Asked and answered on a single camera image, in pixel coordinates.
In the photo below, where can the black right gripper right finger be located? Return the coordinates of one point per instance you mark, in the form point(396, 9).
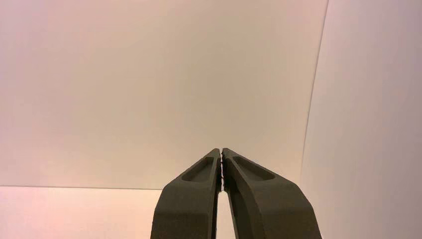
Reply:
point(263, 207)

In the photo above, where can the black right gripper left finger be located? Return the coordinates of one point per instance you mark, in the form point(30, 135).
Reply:
point(193, 204)

